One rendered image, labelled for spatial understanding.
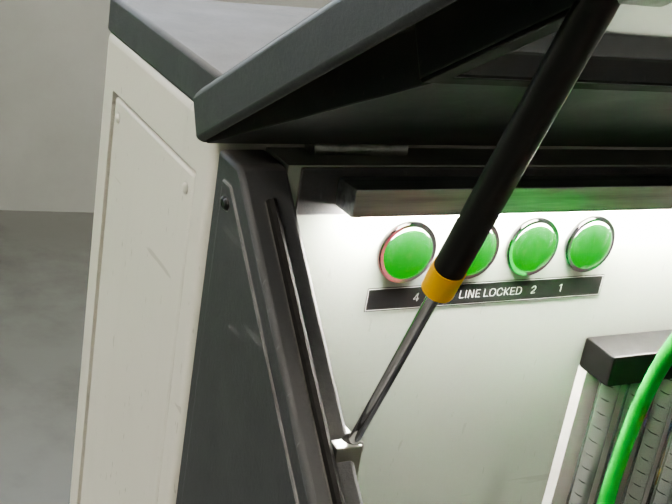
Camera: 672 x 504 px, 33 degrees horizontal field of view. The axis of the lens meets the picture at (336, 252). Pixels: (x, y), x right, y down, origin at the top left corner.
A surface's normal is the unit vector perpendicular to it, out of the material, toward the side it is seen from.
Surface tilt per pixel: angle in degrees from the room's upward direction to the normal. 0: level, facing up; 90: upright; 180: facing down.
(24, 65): 90
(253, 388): 90
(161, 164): 90
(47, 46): 90
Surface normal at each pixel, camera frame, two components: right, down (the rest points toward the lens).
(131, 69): -0.88, 0.04
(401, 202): 0.44, 0.40
